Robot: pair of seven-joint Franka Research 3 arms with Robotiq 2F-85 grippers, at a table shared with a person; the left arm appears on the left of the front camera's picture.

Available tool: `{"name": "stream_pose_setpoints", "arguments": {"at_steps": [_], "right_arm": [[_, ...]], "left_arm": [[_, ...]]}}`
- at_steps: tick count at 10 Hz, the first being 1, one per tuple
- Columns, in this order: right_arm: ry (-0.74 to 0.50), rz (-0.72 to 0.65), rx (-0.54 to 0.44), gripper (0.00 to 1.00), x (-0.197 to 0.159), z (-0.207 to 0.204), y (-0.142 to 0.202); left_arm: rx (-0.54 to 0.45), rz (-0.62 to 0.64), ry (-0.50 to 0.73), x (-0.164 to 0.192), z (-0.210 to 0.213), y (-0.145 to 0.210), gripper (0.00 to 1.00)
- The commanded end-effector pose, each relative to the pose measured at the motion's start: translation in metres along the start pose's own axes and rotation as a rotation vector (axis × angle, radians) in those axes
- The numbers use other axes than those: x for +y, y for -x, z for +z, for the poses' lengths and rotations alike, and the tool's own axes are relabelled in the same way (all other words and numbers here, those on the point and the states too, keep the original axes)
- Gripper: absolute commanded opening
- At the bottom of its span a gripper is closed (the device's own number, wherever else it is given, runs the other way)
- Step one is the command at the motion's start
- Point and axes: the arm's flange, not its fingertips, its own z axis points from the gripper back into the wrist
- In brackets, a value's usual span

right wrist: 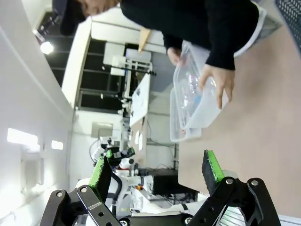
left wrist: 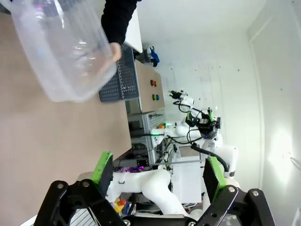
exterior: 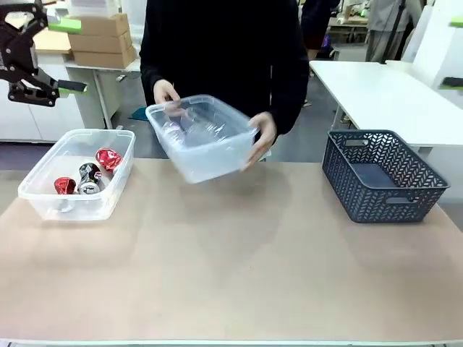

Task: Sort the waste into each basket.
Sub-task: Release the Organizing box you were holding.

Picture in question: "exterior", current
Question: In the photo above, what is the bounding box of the long cardboard box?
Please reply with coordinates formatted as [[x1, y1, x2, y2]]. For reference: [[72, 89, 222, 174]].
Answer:
[[72, 46, 138, 69]]

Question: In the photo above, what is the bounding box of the white desk with metal legs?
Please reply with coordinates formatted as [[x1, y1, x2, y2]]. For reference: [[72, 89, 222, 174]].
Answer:
[[64, 57, 146, 132]]

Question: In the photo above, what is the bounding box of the bystander in grey top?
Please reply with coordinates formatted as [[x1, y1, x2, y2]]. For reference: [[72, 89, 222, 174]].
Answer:
[[364, 0, 423, 63]]

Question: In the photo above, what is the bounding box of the person's right hand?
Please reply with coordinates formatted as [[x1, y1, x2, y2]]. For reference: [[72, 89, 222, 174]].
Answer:
[[153, 79, 182, 106]]

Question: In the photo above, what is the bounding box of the bystander in dark clothes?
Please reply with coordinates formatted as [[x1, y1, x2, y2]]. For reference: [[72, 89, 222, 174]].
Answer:
[[299, 0, 341, 61]]

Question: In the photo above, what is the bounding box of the plastic bottle purple label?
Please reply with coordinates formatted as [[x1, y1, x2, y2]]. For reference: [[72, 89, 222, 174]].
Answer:
[[161, 120, 186, 145]]

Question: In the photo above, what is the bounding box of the medium cardboard box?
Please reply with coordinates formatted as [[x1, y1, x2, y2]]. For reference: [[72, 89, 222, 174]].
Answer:
[[68, 30, 133, 53]]

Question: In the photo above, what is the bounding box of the person's left hand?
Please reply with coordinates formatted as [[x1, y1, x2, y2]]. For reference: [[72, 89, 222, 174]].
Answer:
[[241, 111, 279, 172]]

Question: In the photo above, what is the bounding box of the white work table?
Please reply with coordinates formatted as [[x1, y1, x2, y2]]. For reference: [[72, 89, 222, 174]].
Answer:
[[309, 59, 463, 147]]

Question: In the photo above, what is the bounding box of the person's right forearm black sleeve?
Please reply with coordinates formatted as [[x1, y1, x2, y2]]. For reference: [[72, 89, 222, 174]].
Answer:
[[139, 46, 174, 95]]

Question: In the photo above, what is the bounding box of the white cabinet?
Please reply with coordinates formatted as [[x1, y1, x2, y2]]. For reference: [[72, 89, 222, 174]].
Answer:
[[0, 64, 110, 143]]

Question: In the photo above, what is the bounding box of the grey woven plastic basket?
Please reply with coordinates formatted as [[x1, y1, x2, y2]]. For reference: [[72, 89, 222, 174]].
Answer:
[[321, 129, 451, 224]]

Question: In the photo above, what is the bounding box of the person in black top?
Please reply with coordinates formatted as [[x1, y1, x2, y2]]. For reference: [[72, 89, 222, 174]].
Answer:
[[138, 0, 311, 137]]

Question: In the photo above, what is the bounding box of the clear crushed plastic bottle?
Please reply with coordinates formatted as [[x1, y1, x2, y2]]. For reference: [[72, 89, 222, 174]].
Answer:
[[183, 107, 234, 150]]

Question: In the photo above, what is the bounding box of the wooden desk top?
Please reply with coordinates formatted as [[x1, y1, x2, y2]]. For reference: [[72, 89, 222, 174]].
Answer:
[[33, 27, 73, 56]]

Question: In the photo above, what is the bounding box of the blue floor mat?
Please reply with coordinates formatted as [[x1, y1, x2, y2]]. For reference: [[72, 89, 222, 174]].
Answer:
[[129, 105, 150, 121]]

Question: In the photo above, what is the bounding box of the person's left forearm black sleeve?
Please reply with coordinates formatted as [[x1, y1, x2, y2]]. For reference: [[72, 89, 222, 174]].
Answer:
[[266, 68, 309, 135]]

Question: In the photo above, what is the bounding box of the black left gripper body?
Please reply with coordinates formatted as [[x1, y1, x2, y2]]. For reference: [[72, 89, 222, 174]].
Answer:
[[0, 20, 23, 80]]

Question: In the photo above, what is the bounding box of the clear plastic bin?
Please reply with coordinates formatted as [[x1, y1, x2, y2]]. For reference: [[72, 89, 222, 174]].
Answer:
[[145, 94, 262, 185], [17, 128, 137, 222]]

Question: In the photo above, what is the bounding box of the white board panel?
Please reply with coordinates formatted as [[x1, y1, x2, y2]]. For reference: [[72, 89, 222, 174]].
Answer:
[[400, 0, 463, 106]]

